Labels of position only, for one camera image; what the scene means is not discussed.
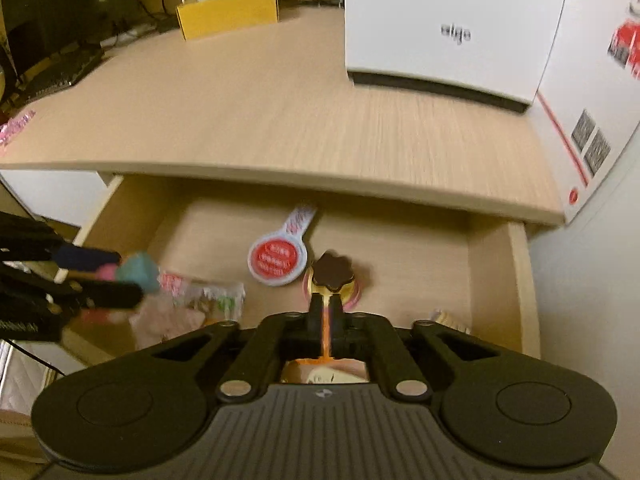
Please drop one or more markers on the teal toy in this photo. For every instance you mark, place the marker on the teal toy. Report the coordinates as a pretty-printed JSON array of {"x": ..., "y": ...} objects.
[{"x": 140, "y": 271}]

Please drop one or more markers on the black keyboard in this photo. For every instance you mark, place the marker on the black keyboard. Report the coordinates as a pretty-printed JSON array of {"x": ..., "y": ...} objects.
[{"x": 60, "y": 72}]

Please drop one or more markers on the toy cake with chocolate top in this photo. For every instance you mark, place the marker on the toy cake with chocolate top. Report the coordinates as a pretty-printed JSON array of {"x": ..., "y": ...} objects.
[{"x": 332, "y": 272}]

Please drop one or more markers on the cream striped item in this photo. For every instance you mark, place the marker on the cream striped item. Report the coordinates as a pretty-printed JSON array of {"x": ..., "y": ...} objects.
[{"x": 450, "y": 321}]

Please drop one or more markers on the pink glitter packet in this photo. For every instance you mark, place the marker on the pink glitter packet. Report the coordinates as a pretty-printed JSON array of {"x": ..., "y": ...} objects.
[{"x": 15, "y": 127}]

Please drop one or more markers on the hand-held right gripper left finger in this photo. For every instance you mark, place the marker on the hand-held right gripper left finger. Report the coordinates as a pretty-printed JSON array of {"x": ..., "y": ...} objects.
[{"x": 315, "y": 325}]

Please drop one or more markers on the round red white tag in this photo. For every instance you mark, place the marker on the round red white tag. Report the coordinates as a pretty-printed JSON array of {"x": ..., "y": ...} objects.
[{"x": 275, "y": 259}]

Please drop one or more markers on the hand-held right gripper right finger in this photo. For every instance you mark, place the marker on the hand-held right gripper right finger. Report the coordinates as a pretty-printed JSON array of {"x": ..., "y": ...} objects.
[{"x": 342, "y": 325}]

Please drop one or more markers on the black monitor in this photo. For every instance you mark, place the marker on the black monitor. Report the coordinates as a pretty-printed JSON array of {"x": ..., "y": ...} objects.
[{"x": 65, "y": 5}]

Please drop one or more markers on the white quilted cloth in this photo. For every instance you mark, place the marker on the white quilted cloth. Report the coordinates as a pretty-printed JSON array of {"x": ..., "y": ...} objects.
[{"x": 25, "y": 375}]

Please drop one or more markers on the clear printed candy packet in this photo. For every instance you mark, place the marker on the clear printed candy packet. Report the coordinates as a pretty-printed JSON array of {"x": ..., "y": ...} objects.
[{"x": 210, "y": 296}]

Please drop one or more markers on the wooden drawer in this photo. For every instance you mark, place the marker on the wooden drawer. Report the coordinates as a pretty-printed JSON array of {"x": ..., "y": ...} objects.
[{"x": 410, "y": 270}]

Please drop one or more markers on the white computer case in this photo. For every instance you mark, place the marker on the white computer case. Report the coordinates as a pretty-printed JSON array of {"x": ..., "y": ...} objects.
[{"x": 450, "y": 25}]

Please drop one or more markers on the white power strip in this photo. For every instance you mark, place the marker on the white power strip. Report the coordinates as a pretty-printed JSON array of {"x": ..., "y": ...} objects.
[{"x": 127, "y": 34}]

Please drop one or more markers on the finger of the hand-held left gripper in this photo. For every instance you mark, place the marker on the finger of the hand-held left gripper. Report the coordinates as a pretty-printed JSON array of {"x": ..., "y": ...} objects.
[
  {"x": 87, "y": 259},
  {"x": 100, "y": 296}
]

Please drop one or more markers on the yellow cardboard box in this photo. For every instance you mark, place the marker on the yellow cardboard box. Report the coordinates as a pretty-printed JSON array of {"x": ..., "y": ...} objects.
[{"x": 227, "y": 12}]

